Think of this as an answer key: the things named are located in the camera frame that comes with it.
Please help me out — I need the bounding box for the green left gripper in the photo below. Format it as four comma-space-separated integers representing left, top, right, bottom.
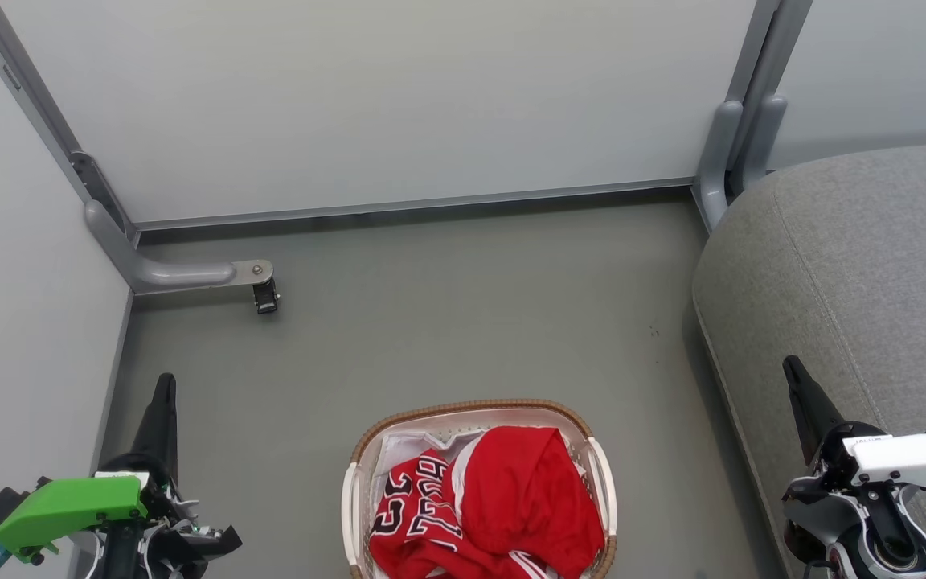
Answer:
0, 372, 182, 564

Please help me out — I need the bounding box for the long grey partition foot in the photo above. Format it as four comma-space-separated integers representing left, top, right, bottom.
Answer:
84, 199, 275, 295

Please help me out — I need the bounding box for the red lettered basketball jersey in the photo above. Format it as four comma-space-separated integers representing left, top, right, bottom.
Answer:
368, 450, 560, 579

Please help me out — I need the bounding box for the black caster wheel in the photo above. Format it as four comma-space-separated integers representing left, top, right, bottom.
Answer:
252, 277, 281, 315

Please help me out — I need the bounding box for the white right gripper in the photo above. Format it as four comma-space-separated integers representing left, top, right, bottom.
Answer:
782, 355, 926, 499

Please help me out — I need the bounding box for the wicker-rimmed white laundry basket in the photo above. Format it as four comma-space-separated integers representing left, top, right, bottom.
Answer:
341, 399, 618, 579

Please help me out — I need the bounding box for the grey fabric sofa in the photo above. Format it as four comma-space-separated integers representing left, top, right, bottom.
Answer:
692, 143, 926, 579

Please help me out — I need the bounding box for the red shorts white trim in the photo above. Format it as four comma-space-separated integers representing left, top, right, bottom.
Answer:
451, 426, 607, 577

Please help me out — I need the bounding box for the grey partition post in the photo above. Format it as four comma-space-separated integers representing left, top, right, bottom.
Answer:
0, 0, 140, 242
724, 0, 814, 105

